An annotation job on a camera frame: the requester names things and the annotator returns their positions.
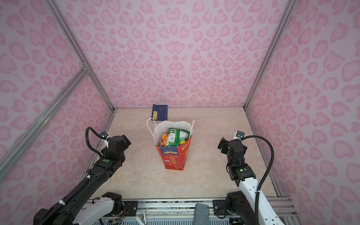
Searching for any pink Fox's candy packet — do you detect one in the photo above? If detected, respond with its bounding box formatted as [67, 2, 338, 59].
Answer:
[159, 133, 168, 147]

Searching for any red white paper bag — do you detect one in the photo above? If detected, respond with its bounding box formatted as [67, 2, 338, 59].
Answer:
[146, 118, 195, 171]

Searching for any green spring tea packet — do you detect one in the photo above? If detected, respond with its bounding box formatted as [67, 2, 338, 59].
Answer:
[165, 128, 190, 147]

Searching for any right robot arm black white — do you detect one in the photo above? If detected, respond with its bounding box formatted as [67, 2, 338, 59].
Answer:
[214, 135, 284, 225]

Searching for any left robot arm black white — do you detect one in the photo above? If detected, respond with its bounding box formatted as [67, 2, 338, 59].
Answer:
[33, 135, 131, 225]

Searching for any grey cloth roll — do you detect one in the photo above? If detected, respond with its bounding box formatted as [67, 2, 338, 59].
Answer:
[193, 203, 210, 225]

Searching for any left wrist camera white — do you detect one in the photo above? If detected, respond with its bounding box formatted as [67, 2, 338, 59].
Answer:
[99, 131, 111, 142]

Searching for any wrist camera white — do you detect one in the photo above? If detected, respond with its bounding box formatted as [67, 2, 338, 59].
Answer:
[99, 131, 111, 142]
[233, 130, 245, 141]

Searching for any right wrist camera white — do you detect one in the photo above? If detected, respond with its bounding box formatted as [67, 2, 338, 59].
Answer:
[233, 130, 245, 141]

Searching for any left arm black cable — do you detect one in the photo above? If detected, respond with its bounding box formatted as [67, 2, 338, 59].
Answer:
[85, 126, 105, 158]

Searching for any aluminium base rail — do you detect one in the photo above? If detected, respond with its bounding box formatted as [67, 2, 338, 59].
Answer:
[73, 196, 300, 225]

